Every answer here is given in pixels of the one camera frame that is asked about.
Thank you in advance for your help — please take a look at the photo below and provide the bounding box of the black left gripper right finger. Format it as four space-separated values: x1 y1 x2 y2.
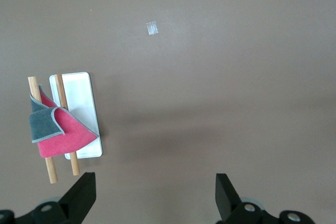
215 173 315 224

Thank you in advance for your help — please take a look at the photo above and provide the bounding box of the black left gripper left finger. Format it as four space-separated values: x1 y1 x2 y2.
0 172 97 224

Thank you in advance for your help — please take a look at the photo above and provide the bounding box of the pink and grey microfibre cloth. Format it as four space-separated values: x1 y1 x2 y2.
28 84 100 159

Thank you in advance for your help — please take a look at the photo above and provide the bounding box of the wooden rack rod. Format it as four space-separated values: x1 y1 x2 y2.
27 76 58 184
54 74 80 176

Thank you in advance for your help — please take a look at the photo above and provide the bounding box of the white rectangular rack base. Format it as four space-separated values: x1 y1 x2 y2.
49 71 103 160

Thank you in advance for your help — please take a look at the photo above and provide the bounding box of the clear tape piece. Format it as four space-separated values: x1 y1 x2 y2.
146 21 159 36

